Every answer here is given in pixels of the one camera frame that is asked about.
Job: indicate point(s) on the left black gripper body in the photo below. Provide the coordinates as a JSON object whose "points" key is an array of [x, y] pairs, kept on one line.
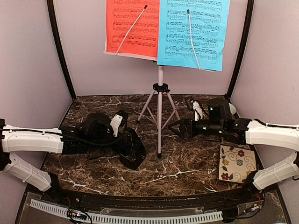
{"points": [[124, 151]]}

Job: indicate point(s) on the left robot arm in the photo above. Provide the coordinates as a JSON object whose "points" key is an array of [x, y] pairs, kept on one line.
{"points": [[97, 132]]}

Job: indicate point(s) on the floral ceramic tile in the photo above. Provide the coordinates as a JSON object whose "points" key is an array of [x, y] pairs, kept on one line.
{"points": [[235, 164]]}

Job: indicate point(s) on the black frame post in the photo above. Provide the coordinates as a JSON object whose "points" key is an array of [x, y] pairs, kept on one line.
{"points": [[242, 47], [59, 48]]}

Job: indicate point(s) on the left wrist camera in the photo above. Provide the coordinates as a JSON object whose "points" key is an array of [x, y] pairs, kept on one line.
{"points": [[119, 120]]}

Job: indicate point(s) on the red sheet music paper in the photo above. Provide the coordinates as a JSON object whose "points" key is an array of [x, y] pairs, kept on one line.
{"points": [[132, 28]]}

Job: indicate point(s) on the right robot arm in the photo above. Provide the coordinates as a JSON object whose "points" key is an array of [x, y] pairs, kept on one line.
{"points": [[220, 122]]}

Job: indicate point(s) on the left black frame post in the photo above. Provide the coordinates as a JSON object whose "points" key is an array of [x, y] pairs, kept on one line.
{"points": [[59, 48]]}

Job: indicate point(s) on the white slotted cable duct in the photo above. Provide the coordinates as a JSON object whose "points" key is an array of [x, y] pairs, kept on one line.
{"points": [[122, 216]]}

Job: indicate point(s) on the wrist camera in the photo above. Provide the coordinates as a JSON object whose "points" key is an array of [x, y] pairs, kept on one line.
{"points": [[119, 120], [196, 107]]}

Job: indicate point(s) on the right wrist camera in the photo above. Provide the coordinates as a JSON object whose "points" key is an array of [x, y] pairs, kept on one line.
{"points": [[196, 107]]}

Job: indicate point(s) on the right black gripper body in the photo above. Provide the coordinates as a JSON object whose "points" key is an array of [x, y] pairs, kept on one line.
{"points": [[190, 122]]}

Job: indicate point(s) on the blue sheet music paper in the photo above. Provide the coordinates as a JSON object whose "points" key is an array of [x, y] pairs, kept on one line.
{"points": [[192, 33]]}

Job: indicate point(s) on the black metronome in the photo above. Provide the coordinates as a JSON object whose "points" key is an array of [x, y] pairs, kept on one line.
{"points": [[133, 161]]}

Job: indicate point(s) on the right black frame post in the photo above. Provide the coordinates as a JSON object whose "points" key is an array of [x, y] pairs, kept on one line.
{"points": [[242, 47]]}

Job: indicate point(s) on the white music stand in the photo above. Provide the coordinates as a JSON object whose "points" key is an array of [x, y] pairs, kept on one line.
{"points": [[160, 89]]}

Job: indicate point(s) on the pale green bowl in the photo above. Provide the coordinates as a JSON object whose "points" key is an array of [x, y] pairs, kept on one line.
{"points": [[232, 109]]}

